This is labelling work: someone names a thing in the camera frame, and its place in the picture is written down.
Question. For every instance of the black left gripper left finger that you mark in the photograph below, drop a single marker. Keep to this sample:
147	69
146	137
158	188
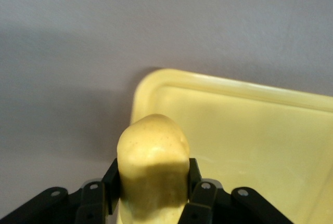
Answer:
91	200

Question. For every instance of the yellow potato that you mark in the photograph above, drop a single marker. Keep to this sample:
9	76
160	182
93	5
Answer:
153	161

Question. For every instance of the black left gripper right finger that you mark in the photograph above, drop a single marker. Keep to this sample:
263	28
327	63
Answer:
203	203

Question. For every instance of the yellow plastic tray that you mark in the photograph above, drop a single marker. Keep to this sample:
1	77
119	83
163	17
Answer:
260	143

